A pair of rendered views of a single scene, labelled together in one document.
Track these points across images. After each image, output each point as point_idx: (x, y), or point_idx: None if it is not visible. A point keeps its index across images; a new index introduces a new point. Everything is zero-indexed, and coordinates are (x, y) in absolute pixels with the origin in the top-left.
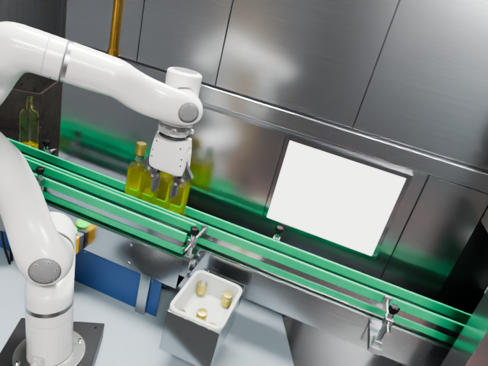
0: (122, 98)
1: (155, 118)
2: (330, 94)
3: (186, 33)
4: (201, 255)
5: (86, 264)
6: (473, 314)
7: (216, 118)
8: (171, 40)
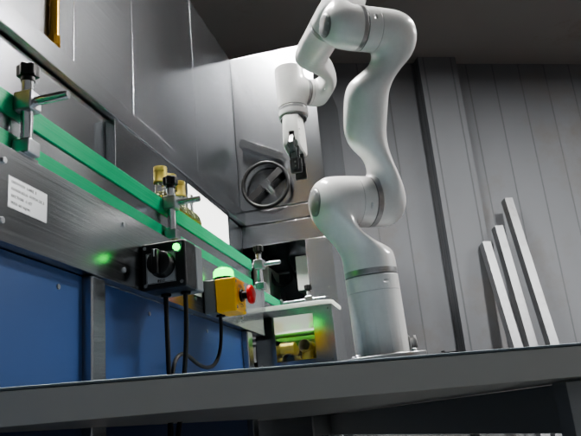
0: (329, 69)
1: (333, 90)
2: (186, 142)
3: (108, 49)
4: None
5: (209, 357)
6: (310, 282)
7: (150, 155)
8: (98, 52)
